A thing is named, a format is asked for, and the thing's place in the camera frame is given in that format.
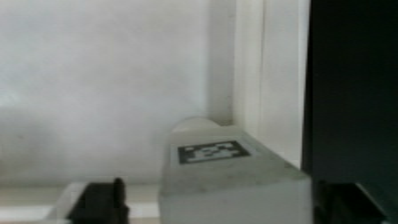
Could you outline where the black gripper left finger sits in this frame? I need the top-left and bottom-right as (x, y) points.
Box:
(51, 178), (129, 224)

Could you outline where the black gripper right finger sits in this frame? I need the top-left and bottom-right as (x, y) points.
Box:
(314, 181), (398, 224)

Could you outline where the white leg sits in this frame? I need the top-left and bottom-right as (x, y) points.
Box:
(157, 118), (312, 224)

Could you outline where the white square tabletop tray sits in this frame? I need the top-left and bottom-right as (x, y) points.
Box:
(0, 0), (310, 224)

